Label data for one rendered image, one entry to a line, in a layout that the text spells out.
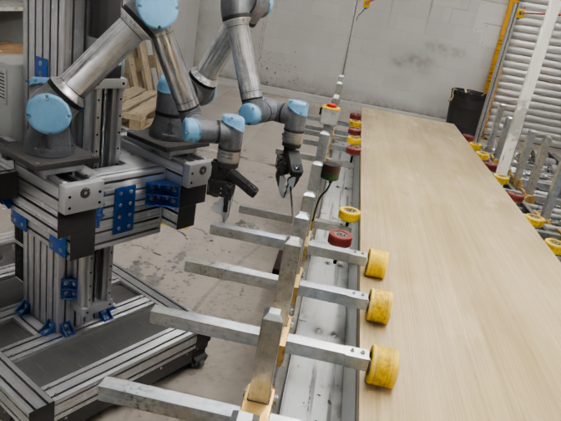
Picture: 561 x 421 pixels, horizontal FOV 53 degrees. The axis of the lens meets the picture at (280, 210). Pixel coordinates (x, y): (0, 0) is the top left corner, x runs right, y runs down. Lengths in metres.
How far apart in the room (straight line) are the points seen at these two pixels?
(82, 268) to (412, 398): 1.42
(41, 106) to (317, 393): 1.09
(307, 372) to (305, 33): 8.19
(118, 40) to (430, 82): 8.22
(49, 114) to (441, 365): 1.20
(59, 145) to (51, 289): 0.72
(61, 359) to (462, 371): 1.52
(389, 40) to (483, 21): 1.44
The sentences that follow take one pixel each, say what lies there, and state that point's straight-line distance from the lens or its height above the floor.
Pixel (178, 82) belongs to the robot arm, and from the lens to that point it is 1.86.
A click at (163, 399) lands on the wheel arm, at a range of 1.02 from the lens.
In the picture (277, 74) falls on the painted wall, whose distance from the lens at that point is 9.66.
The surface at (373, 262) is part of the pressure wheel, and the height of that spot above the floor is 0.96.
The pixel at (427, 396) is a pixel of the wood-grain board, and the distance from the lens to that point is 1.26.
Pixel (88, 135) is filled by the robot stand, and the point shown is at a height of 1.06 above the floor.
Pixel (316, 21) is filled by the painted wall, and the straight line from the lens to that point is 9.54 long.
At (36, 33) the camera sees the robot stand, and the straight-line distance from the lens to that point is 2.18.
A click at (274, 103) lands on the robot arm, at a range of 2.06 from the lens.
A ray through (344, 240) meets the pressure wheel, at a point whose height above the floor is 0.90.
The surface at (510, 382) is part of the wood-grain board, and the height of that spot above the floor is 0.90.
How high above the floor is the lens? 1.62
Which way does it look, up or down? 21 degrees down
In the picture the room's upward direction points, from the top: 10 degrees clockwise
